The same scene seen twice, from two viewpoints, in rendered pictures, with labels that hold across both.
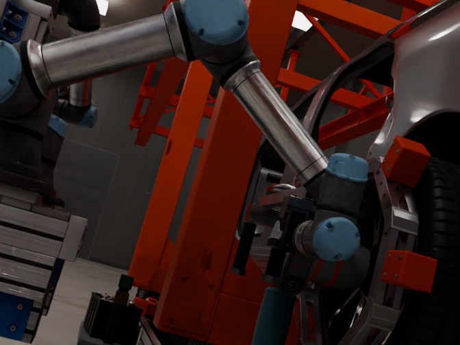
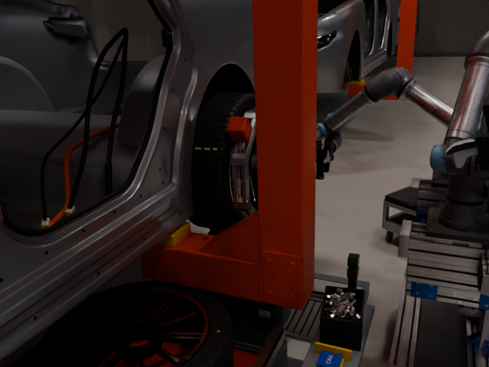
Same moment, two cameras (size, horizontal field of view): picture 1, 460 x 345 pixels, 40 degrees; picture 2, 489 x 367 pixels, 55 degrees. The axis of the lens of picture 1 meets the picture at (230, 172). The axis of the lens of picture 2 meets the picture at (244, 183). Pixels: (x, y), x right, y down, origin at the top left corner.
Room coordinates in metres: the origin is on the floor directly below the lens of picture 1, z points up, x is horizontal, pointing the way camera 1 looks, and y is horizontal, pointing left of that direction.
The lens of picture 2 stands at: (3.43, 0.75, 1.53)
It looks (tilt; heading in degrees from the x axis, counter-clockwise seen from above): 20 degrees down; 214
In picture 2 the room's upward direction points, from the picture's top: 2 degrees counter-clockwise
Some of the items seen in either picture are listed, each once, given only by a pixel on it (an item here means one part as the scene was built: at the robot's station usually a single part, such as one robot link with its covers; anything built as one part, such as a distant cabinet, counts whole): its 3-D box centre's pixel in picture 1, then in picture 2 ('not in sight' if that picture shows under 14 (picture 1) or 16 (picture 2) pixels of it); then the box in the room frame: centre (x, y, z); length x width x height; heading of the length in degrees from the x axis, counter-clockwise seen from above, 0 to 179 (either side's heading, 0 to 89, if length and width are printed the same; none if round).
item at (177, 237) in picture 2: not in sight; (167, 231); (2.18, -0.48, 0.71); 0.14 x 0.14 x 0.05; 10
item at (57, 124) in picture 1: (41, 133); (470, 177); (1.80, 0.55, 0.98); 0.13 x 0.12 x 0.14; 86
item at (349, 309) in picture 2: (111, 315); (342, 315); (2.10, 0.24, 0.51); 0.20 x 0.14 x 0.13; 18
